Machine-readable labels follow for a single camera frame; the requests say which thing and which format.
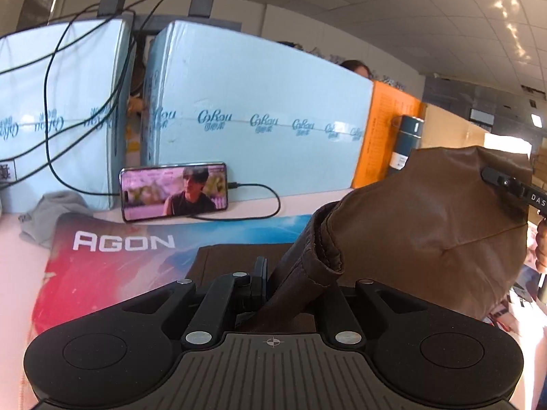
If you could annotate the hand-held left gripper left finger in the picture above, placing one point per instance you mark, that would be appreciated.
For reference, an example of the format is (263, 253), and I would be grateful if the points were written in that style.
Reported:
(261, 279)

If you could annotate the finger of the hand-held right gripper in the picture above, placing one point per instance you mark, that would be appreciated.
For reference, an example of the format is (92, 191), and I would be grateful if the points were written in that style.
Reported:
(498, 177)

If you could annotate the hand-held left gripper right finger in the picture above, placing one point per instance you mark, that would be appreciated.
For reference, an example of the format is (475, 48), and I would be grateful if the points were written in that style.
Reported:
(338, 312)

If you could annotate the brown garment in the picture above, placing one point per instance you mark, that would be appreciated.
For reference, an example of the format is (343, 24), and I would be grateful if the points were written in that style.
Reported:
(427, 222)

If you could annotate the person's right hand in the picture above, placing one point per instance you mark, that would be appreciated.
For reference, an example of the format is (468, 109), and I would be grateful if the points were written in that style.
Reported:
(542, 243)

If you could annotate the brown cardboard box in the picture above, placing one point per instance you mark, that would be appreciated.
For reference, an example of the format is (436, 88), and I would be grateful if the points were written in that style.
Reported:
(453, 128)

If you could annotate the dark green thermos bottle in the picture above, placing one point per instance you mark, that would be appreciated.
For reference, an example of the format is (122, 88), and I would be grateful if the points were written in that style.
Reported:
(406, 145)

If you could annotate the black smartphone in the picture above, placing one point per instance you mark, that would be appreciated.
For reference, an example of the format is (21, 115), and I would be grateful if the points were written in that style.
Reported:
(175, 192)

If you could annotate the orange cardboard box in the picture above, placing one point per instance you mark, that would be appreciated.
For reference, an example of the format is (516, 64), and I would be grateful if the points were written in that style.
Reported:
(380, 136)

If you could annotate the red and blue desk mat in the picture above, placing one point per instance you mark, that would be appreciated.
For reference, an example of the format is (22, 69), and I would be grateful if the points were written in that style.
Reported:
(111, 264)

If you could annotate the light blue foam board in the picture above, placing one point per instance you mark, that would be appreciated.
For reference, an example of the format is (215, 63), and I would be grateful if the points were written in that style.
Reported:
(256, 94)
(64, 106)

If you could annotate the grey cloth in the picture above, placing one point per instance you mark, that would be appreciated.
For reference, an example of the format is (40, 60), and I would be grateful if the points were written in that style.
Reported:
(47, 218)

